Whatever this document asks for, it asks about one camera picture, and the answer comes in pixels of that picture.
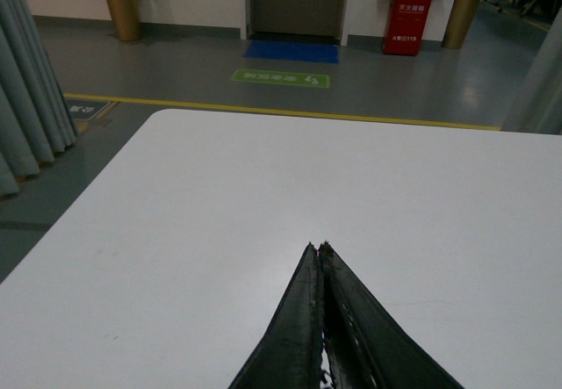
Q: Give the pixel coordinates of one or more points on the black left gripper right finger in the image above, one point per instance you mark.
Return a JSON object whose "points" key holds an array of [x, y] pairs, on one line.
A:
{"points": [[374, 352]]}

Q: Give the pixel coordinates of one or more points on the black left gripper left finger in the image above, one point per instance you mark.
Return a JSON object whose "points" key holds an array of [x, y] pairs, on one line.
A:
{"points": [[289, 353]]}

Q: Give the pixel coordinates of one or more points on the green floor sign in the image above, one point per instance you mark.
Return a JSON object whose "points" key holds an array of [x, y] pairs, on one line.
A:
{"points": [[308, 80]]}

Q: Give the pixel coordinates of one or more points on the blue door mat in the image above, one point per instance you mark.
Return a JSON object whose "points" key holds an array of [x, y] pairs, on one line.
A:
{"points": [[292, 51]]}

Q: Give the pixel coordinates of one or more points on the dark floor sign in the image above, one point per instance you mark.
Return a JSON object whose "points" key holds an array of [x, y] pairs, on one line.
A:
{"points": [[86, 109]]}

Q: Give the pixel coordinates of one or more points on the red fire extinguisher box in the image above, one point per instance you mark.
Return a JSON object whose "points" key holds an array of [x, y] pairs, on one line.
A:
{"points": [[405, 26]]}

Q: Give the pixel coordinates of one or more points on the grey left curtain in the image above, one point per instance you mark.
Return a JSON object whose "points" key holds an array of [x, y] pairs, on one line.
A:
{"points": [[35, 120]]}

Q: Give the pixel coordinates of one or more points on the grey door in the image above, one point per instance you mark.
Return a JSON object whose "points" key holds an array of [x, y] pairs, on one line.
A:
{"points": [[315, 20]]}

